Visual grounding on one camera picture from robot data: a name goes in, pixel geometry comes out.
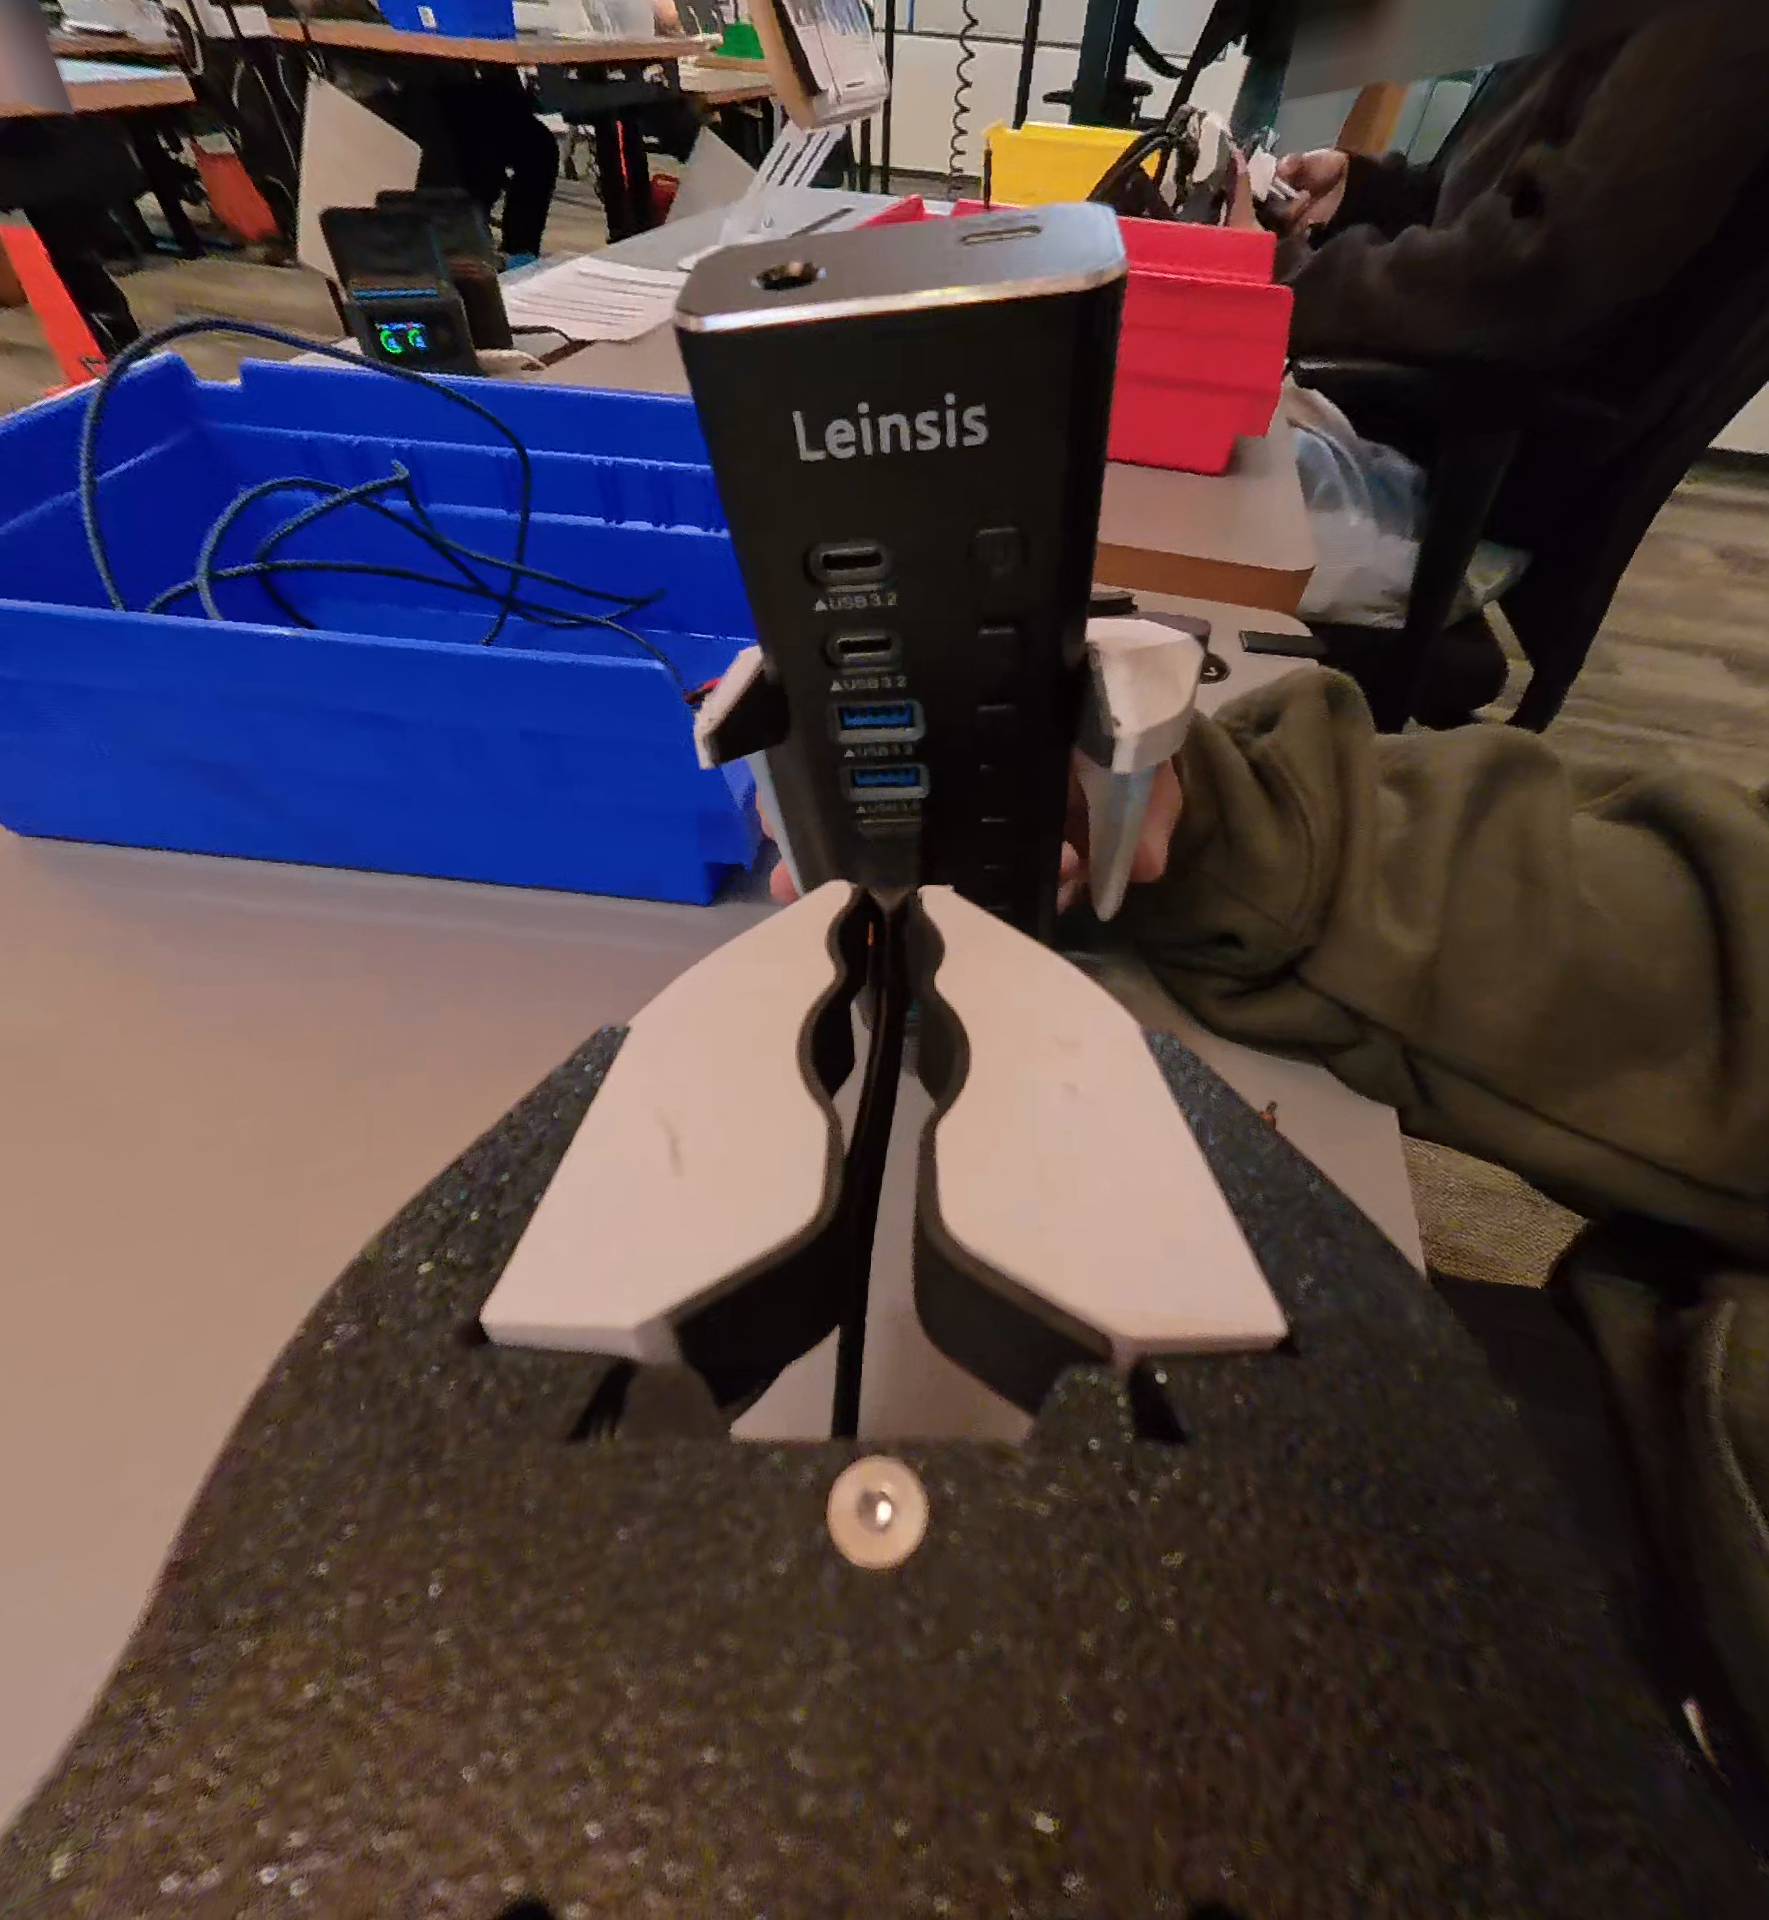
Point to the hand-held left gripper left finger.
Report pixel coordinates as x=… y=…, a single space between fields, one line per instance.
x=645 y=1170

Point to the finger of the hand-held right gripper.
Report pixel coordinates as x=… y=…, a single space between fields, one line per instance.
x=1147 y=699
x=728 y=705

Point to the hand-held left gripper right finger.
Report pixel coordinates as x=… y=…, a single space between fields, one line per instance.
x=1096 y=1170

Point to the black USB hub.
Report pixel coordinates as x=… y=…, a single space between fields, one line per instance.
x=900 y=434

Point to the person's right forearm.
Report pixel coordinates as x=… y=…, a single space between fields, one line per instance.
x=1500 y=931

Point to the grey desk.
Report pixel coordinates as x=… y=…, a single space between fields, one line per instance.
x=226 y=1050

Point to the person's right hand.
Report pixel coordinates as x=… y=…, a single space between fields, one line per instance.
x=1167 y=825

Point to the small black flat object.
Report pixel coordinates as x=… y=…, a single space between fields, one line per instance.
x=1282 y=644

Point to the clear plastic bag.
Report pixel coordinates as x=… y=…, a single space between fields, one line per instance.
x=1364 y=494

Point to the red plastic bin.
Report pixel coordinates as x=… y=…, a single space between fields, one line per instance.
x=1199 y=361

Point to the blue plastic bin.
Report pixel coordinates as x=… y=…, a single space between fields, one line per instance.
x=299 y=735

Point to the white paper sheets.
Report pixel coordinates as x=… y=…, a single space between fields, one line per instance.
x=600 y=292

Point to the black power bank lit display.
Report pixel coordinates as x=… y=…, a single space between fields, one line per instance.
x=406 y=308

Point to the black office chair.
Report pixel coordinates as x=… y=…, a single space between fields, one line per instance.
x=1620 y=494

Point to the yellow plastic bin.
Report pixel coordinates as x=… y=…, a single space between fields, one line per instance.
x=1049 y=158

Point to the white folded panel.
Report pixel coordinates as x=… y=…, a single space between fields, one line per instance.
x=353 y=165

